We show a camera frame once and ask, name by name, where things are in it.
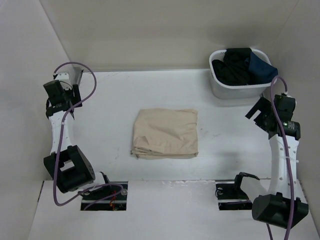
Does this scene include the beige trousers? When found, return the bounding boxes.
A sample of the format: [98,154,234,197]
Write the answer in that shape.
[131,108,199,160]

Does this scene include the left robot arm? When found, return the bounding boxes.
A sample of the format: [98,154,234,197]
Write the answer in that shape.
[43,80,112,200]

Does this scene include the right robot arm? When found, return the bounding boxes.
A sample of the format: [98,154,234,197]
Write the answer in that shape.
[231,94,309,229]

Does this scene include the navy trousers in basket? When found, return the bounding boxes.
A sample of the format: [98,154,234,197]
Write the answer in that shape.
[244,52,278,85]

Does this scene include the black trousers in basket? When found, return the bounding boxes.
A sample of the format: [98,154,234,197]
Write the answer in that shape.
[211,47,252,86]

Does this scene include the white laundry basket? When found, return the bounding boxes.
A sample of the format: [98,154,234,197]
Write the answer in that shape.
[209,48,276,100]

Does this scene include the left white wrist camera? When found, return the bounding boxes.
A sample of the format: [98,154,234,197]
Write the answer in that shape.
[53,72,72,89]

